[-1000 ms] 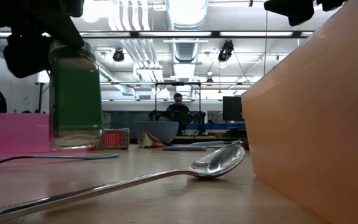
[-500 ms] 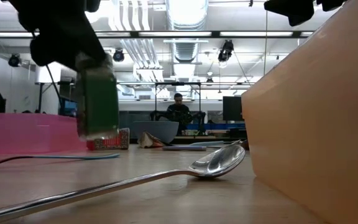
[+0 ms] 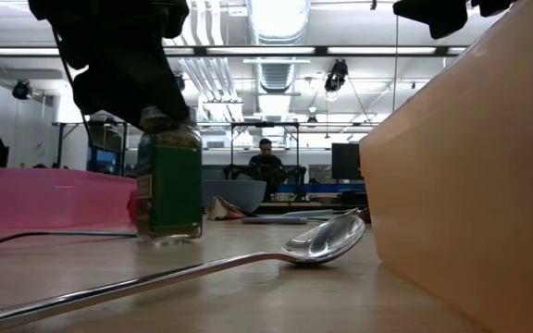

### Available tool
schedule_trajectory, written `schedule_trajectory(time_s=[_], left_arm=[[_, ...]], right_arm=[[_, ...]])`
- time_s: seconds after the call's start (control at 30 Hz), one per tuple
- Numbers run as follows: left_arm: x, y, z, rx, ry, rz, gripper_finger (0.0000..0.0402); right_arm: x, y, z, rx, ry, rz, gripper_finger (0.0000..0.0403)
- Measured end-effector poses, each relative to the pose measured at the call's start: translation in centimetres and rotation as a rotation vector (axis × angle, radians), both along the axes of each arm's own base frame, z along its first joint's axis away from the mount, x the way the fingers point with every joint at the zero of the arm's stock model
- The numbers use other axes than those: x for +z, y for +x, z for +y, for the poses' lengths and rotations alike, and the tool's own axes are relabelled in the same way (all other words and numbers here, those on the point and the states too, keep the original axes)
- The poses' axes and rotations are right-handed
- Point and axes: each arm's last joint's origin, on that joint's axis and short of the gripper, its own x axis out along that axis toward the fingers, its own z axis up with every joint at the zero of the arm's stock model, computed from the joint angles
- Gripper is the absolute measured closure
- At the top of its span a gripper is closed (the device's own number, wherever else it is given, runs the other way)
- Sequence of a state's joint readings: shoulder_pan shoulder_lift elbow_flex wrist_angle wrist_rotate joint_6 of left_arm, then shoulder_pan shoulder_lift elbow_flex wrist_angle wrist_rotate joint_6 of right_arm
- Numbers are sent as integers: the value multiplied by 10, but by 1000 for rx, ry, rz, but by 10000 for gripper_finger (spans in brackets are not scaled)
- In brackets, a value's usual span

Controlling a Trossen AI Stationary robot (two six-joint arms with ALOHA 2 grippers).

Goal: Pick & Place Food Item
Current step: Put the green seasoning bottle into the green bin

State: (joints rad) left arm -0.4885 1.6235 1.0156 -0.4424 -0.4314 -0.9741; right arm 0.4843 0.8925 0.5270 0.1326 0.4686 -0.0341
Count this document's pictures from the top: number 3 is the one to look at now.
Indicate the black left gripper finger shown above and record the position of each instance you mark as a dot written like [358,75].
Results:
[132,88]

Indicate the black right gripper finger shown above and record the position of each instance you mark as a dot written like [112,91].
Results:
[433,16]
[491,7]

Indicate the green label spice jar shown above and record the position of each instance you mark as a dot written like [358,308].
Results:
[174,185]

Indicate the black ceiling spotlight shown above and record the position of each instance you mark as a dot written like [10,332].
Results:
[336,76]
[21,89]

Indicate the black ceiling light beam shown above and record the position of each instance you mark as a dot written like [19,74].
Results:
[257,50]

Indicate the pink plastic bin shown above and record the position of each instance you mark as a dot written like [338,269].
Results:
[40,199]

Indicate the blue bowl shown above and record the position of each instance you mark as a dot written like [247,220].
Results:
[236,189]

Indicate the person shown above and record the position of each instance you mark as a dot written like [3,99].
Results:
[266,159]

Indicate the brown foil pouch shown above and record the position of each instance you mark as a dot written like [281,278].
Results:
[225,210]

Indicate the orange plastic bin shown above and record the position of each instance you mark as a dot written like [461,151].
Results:
[470,185]

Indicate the blue distant tabletop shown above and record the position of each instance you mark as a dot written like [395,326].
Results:
[326,188]

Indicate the all silver metal spoon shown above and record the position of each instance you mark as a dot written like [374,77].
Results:
[322,241]

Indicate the silver ceiling air duct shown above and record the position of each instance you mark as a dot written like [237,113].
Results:
[278,28]

